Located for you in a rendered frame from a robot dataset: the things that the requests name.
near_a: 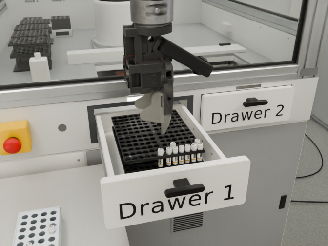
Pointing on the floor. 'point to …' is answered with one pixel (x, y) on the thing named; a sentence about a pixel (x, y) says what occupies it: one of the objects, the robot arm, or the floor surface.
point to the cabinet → (258, 191)
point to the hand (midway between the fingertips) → (163, 122)
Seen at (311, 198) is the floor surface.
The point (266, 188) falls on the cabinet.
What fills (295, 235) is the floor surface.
